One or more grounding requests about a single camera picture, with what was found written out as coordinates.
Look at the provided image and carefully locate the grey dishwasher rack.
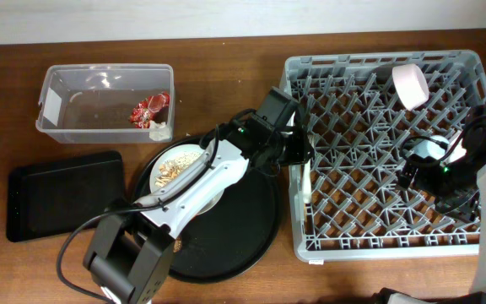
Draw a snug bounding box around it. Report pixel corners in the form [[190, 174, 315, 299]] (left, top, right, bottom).
[[280, 50, 486, 263]]

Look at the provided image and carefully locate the black rectangular tray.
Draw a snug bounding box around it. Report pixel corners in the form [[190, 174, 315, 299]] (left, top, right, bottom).
[[6, 150, 125, 242]]

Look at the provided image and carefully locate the white tissue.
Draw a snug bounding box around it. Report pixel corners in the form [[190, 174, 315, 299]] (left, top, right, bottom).
[[148, 121, 173, 142]]

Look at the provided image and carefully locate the grey plate with food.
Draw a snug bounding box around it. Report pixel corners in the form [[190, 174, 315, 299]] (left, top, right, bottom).
[[148, 144, 210, 205]]

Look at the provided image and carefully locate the pink plastic bowl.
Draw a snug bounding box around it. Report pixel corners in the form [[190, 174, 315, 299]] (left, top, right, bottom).
[[391, 63, 429, 111]]

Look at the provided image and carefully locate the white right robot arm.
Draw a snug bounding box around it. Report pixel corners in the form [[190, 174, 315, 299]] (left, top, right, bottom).
[[397, 104, 486, 303]]

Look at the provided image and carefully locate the brown food scrap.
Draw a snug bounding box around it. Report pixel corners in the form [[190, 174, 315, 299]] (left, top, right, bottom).
[[173, 238, 182, 252]]

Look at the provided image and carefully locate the cream plastic cup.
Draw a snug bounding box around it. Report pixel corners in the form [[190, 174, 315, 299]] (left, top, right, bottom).
[[445, 141, 467, 164]]

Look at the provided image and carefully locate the white plastic fork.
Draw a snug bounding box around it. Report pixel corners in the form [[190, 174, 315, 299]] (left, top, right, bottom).
[[301, 156, 312, 204]]

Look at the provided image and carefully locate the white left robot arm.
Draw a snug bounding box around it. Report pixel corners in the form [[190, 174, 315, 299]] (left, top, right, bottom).
[[83, 88, 312, 303]]

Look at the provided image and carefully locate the round black serving tray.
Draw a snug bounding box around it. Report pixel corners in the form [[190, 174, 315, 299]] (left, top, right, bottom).
[[132, 134, 281, 283]]

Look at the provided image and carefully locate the clear plastic waste bin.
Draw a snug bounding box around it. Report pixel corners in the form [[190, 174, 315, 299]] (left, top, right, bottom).
[[35, 63, 176, 144]]

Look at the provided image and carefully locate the light blue plastic cup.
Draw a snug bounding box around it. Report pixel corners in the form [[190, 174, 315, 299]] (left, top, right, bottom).
[[411, 135, 450, 160]]

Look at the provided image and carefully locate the red crumpled snack wrapper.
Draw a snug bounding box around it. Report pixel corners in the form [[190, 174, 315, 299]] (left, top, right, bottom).
[[128, 92, 170, 128]]

